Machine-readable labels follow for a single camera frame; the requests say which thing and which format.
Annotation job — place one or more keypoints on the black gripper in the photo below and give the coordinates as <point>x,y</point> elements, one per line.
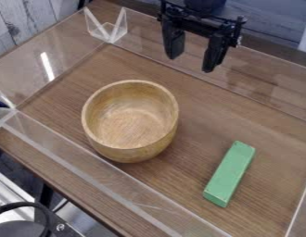
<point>198,17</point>

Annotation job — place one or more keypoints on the green rectangular block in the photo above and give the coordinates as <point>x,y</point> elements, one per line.
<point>228,174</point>

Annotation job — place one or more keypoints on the light brown wooden bowl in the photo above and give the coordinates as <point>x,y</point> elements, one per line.
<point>129,120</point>

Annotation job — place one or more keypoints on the black table leg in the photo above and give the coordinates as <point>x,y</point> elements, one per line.
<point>47,195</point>

